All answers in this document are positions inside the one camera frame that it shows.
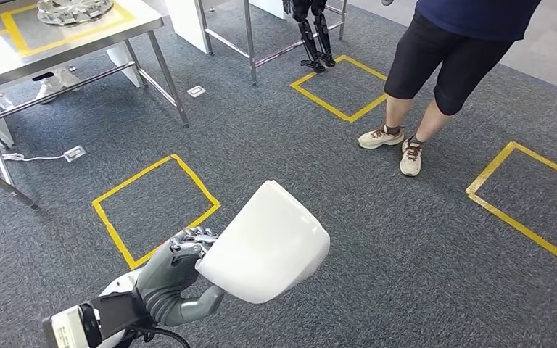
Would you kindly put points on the grey floor socket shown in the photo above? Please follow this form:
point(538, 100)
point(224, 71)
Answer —
point(196, 91)
point(74, 153)

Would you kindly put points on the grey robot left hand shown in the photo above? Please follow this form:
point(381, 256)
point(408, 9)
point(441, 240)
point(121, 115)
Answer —
point(163, 283)

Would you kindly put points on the yellow floor tape square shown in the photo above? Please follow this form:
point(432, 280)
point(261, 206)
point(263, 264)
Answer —
point(320, 103)
point(197, 182)

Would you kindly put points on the white curved plastic part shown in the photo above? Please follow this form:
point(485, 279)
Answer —
point(264, 245)

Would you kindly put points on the white desk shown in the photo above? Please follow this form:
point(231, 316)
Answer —
point(187, 24)

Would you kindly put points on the person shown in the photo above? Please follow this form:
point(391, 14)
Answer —
point(451, 57)

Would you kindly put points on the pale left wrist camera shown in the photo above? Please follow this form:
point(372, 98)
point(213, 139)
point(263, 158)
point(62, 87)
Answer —
point(64, 331)

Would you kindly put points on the grey plastic wheel cover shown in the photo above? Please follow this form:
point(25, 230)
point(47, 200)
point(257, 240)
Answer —
point(74, 10)

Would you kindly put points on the steel table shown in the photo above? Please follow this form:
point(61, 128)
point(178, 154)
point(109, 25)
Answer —
point(250, 48)

